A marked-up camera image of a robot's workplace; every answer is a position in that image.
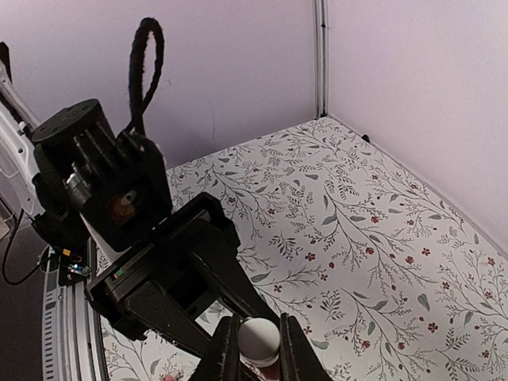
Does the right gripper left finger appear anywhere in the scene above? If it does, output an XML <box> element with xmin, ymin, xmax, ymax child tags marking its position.
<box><xmin>190</xmin><ymin>315</ymin><xmax>241</xmax><ymax>381</ymax></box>

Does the left aluminium frame post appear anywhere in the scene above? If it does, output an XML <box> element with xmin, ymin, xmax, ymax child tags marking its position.
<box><xmin>313</xmin><ymin>0</ymin><xmax>329</xmax><ymax>117</ymax></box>

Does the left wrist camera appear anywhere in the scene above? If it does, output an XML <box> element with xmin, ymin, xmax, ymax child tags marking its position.
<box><xmin>74</xmin><ymin>132</ymin><xmax>173</xmax><ymax>262</ymax></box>

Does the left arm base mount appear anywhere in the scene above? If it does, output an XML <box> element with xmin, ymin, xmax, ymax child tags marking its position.
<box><xmin>39</xmin><ymin>243</ymin><xmax>92</xmax><ymax>287</ymax></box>

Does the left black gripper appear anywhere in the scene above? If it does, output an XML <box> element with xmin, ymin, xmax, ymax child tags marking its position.
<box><xmin>86</xmin><ymin>193</ymin><xmax>279</xmax><ymax>357</ymax></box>

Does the red nail polish bottle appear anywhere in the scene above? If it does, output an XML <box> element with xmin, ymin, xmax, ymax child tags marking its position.
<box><xmin>241</xmin><ymin>357</ymin><xmax>280</xmax><ymax>380</ymax></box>

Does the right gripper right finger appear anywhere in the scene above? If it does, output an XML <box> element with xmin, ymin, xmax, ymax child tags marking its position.
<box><xmin>279</xmin><ymin>313</ymin><xmax>332</xmax><ymax>381</ymax></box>

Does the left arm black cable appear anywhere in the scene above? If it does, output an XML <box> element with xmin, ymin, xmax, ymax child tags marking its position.
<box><xmin>124</xmin><ymin>17</ymin><xmax>165</xmax><ymax>136</ymax></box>

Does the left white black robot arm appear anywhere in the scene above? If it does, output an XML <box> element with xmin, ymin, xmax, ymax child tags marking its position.
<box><xmin>1</xmin><ymin>45</ymin><xmax>279</xmax><ymax>356</ymax></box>

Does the front aluminium rail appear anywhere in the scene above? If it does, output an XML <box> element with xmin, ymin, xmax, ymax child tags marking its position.
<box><xmin>41</xmin><ymin>260</ymin><xmax>109</xmax><ymax>380</ymax></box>

